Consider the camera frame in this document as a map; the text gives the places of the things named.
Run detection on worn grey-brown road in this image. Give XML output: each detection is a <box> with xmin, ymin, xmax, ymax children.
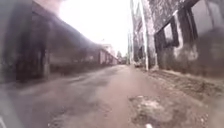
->
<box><xmin>0</xmin><ymin>64</ymin><xmax>224</xmax><ymax>128</ymax></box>

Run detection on tall grey buildings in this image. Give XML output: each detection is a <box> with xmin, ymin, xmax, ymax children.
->
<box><xmin>127</xmin><ymin>0</ymin><xmax>145</xmax><ymax>66</ymax></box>

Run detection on dark weathered building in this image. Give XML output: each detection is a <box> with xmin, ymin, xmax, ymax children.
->
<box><xmin>148</xmin><ymin>0</ymin><xmax>224</xmax><ymax>80</ymax></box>

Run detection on tree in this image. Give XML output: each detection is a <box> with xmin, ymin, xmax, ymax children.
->
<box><xmin>115</xmin><ymin>50</ymin><xmax>123</xmax><ymax>63</ymax></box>

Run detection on pale pole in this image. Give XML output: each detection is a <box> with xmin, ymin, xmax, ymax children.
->
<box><xmin>139</xmin><ymin>0</ymin><xmax>150</xmax><ymax>72</ymax></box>

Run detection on long low dark building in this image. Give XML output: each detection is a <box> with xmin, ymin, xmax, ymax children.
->
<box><xmin>0</xmin><ymin>0</ymin><xmax>120</xmax><ymax>83</ymax></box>

